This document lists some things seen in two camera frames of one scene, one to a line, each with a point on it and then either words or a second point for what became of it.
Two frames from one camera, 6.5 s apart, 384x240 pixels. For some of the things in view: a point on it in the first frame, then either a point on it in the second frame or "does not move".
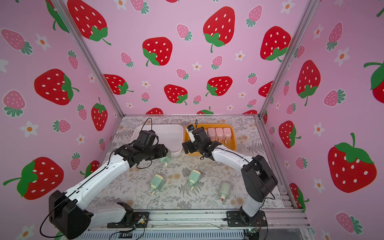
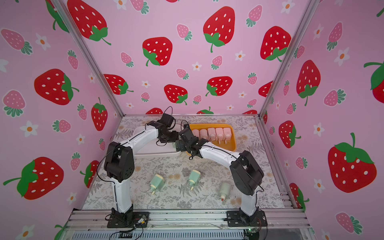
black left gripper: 161,151 → 175,138
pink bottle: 227,134 does not move
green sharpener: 157,182 does not move
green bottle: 194,178 does not move
